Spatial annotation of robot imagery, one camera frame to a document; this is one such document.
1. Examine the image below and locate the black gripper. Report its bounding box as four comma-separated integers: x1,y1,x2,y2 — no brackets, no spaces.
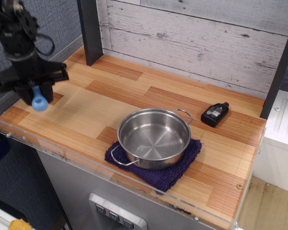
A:
0,49,69,105

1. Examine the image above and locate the blue grey ice cream scoop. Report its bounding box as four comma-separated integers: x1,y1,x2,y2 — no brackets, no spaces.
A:
32,86,48,112

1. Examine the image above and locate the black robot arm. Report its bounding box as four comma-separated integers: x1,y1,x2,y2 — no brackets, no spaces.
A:
0,0,69,107

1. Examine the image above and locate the stainless steel pot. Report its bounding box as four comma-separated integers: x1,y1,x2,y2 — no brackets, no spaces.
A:
110,108,191,170

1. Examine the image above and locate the clear acrylic guard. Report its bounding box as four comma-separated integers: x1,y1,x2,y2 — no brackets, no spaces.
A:
0,116,266,230

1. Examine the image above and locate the yellow object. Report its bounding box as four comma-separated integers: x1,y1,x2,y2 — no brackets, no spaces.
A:
8,219,33,230

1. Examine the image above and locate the silver dispenser panel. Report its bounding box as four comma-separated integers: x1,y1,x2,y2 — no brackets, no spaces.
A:
88,193,148,230

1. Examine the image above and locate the purple towel cloth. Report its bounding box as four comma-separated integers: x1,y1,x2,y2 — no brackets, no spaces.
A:
105,139,202,192

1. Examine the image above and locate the small black bottle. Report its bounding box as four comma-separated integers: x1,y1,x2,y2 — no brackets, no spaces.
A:
201,102,229,127

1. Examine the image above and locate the white side cabinet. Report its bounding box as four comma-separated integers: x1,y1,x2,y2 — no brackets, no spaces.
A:
253,90,288,191

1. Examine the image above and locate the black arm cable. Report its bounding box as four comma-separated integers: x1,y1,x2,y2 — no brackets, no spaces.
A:
35,33,56,56

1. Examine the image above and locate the dark grey left post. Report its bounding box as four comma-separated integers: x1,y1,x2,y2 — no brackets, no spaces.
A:
77,0,103,66

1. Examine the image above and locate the dark grey post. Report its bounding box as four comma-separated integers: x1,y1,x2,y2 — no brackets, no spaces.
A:
77,0,103,66
260,39,288,119

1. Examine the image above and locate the dark grey right post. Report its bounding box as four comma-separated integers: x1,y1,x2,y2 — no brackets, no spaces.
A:
260,39,288,119

